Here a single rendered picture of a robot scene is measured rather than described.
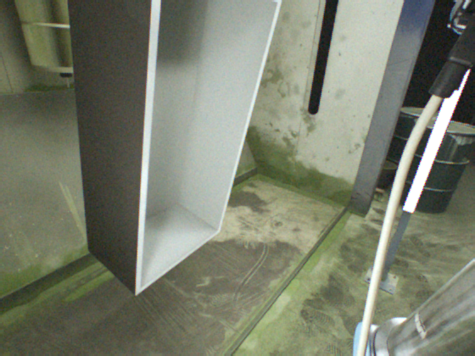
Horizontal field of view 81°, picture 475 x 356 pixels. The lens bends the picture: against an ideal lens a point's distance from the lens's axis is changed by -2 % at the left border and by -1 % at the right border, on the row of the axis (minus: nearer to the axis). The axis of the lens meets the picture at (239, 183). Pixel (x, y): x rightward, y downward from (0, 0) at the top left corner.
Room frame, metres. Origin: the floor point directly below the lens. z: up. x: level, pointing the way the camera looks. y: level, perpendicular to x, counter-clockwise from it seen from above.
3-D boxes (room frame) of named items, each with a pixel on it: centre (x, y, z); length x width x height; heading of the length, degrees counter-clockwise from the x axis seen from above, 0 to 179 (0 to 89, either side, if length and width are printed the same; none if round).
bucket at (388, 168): (3.17, -1.73, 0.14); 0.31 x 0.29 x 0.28; 145
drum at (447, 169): (2.77, -1.99, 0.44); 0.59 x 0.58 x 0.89; 160
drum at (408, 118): (3.41, -2.13, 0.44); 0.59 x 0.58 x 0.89; 47
